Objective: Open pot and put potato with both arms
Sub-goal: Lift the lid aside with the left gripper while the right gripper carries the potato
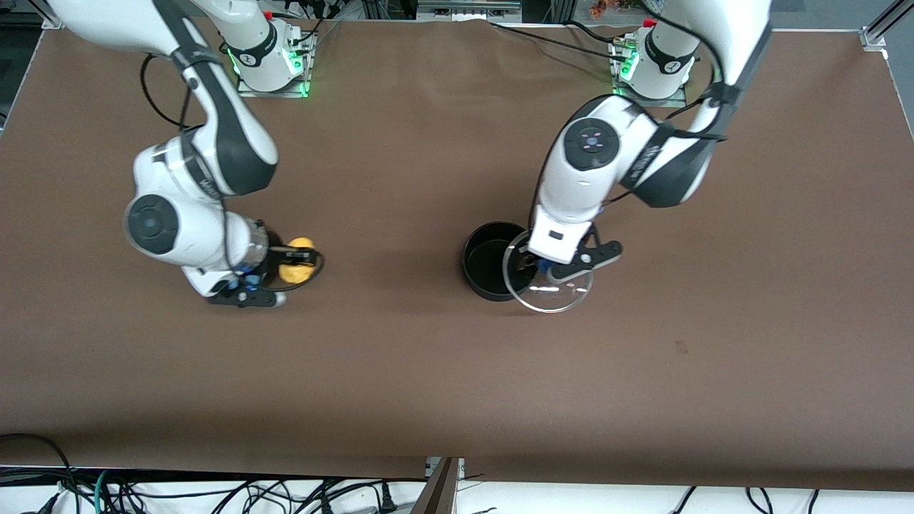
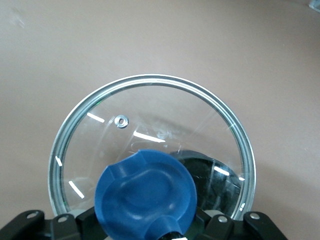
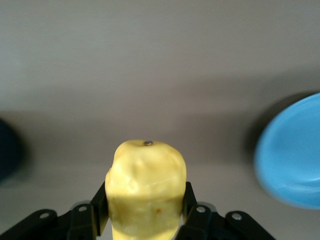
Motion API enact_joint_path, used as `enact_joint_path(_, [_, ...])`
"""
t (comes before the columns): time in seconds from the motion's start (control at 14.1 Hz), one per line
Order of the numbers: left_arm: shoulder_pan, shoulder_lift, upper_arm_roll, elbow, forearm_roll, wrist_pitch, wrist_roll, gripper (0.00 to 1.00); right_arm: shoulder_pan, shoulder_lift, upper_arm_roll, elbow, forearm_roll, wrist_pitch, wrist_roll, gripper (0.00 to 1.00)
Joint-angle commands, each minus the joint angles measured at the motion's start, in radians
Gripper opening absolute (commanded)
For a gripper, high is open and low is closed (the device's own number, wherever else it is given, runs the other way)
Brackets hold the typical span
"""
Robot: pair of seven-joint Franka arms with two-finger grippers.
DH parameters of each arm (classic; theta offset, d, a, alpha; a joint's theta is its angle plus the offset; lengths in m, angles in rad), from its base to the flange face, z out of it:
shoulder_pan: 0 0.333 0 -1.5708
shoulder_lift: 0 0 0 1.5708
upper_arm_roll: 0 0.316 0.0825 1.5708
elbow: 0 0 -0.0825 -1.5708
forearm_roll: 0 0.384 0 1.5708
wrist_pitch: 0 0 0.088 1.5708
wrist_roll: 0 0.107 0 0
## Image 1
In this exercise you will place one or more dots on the black power plug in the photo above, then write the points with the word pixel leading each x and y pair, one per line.
pixel 387 500

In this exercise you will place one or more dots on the yellow potato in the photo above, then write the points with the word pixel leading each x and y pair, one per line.
pixel 293 274

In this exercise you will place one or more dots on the orange toy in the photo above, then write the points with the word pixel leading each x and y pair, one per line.
pixel 600 8

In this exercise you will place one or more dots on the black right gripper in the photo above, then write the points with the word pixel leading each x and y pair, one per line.
pixel 275 255

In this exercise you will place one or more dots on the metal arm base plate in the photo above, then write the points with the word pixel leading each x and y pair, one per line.
pixel 650 103
pixel 271 93

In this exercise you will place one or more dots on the brown table cover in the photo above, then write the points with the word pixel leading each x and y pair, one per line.
pixel 428 371

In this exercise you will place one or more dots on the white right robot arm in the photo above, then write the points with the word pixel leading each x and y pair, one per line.
pixel 200 235

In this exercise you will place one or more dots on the aluminium post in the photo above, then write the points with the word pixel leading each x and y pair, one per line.
pixel 439 492

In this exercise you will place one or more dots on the metal rail equipment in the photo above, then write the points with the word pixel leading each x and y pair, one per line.
pixel 464 13

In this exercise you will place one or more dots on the aluminium frame profile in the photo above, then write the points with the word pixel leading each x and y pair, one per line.
pixel 875 36

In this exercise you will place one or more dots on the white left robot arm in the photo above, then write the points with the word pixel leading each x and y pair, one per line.
pixel 593 182

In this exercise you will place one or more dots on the glass lid blue knob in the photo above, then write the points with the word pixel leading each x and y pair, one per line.
pixel 547 269

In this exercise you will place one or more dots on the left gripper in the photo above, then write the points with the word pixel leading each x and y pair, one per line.
pixel 523 261

